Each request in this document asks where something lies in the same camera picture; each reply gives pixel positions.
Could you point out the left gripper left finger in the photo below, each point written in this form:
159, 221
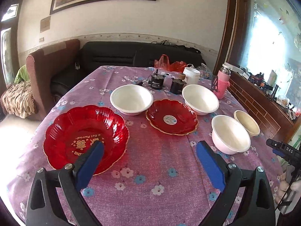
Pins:
44, 206

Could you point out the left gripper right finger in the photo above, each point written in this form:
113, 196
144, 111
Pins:
257, 204

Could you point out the small cream bowl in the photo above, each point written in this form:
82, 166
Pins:
248, 122

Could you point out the white bowl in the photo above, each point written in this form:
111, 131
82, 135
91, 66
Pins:
131, 99
229, 136
200, 99

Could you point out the large red flower plate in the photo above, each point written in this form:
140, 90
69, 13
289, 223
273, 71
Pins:
74, 132

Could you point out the small red flower plate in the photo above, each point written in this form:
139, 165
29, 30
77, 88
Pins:
172, 117

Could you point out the brown wooden cabinet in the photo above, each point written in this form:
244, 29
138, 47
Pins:
273, 121

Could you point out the purple floral tablecloth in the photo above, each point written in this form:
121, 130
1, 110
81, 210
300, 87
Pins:
158, 181

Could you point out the pink sleeved thermos bottle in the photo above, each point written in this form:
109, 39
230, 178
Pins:
223, 82

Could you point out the patterned blanket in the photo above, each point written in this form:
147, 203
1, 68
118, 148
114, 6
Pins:
18, 100

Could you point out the white plastic jar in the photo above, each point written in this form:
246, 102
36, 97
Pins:
192, 75

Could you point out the maroon armchair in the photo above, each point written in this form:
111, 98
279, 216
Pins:
42, 65

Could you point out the red plastic bag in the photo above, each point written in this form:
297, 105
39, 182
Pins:
163, 63

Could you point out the black leather sofa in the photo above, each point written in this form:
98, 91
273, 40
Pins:
113, 53

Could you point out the wooden door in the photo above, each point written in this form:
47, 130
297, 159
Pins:
9, 51

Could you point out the small wall plaque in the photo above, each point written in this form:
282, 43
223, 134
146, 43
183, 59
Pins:
45, 24

